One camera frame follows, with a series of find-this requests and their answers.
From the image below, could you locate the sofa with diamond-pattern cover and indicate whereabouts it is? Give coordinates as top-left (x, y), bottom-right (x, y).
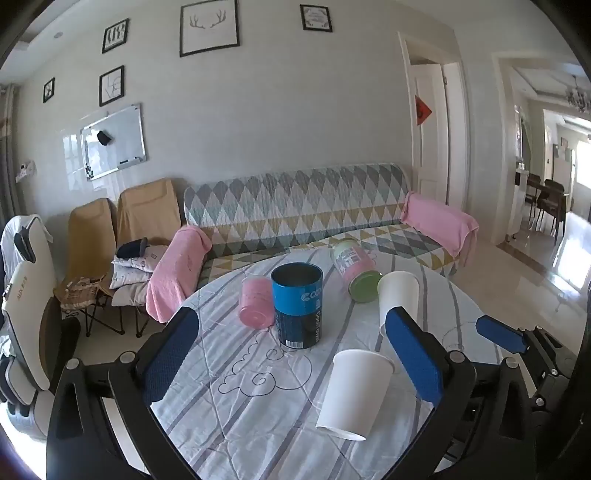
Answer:
top-left (184, 162), bottom-right (481, 289)

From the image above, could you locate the white gaming chair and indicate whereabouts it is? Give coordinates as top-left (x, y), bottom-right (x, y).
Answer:
top-left (0, 215), bottom-right (82, 439)

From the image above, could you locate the stack of patterned pillows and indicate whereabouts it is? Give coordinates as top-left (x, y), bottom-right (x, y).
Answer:
top-left (110, 244), bottom-right (170, 308)

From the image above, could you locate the chandelier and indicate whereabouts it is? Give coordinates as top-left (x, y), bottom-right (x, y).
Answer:
top-left (566, 76), bottom-right (591, 114)

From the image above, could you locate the wall whiteboard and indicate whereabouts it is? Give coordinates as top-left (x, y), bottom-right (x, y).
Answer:
top-left (80, 103), bottom-right (147, 182)

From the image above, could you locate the dark pouch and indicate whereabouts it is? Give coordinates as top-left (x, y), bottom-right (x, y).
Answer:
top-left (116, 237), bottom-right (149, 259)

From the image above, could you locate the blue cylindrical can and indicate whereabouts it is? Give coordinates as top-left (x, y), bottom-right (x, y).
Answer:
top-left (270, 262), bottom-right (323, 350)

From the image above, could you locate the red door decoration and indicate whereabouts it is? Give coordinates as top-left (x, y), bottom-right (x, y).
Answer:
top-left (414, 95), bottom-right (433, 126)

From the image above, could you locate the dark dining chair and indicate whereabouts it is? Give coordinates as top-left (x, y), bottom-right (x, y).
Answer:
top-left (538, 179), bottom-right (570, 237)
top-left (524, 173), bottom-right (544, 219)

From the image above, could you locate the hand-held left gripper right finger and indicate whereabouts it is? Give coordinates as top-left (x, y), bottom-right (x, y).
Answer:
top-left (385, 306), bottom-right (533, 480)

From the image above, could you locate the lettered picture frame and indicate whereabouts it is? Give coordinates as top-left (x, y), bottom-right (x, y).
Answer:
top-left (99, 66), bottom-right (125, 107)

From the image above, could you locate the antler picture frame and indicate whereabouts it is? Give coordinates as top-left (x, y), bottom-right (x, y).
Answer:
top-left (180, 0), bottom-right (241, 58)

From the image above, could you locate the small wreath picture frame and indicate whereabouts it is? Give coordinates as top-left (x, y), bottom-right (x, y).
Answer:
top-left (300, 4), bottom-right (334, 33)

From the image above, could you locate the white door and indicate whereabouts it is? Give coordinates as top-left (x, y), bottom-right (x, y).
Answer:
top-left (409, 62), bottom-right (451, 204)

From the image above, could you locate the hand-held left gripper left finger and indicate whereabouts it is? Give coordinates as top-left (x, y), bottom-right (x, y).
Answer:
top-left (45, 306), bottom-right (205, 480)

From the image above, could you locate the pink towel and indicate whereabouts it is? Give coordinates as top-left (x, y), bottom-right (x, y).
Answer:
top-left (146, 225), bottom-right (213, 324)
top-left (401, 191), bottom-right (480, 268)

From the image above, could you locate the beige cloth bundle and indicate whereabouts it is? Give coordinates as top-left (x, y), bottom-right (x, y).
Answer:
top-left (59, 276), bottom-right (105, 320)

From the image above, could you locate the tan folding chair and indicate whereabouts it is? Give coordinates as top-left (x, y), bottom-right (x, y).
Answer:
top-left (53, 198), bottom-right (118, 334)
top-left (111, 178), bottom-right (183, 339)

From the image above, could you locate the pink canister green lid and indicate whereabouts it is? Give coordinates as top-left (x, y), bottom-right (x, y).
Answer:
top-left (330, 239), bottom-right (383, 303)

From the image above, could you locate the white paper cup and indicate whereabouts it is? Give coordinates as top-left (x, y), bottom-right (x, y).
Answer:
top-left (316, 349), bottom-right (396, 441)
top-left (377, 271), bottom-right (420, 337)

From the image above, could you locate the black cactus picture frame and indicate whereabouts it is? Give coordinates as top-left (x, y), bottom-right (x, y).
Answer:
top-left (102, 19), bottom-right (129, 54)

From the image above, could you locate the pink cylindrical can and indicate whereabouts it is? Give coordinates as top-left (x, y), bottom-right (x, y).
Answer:
top-left (238, 276), bottom-right (274, 329)

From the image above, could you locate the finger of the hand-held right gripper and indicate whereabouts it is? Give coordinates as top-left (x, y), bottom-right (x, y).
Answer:
top-left (475, 315), bottom-right (561, 365)

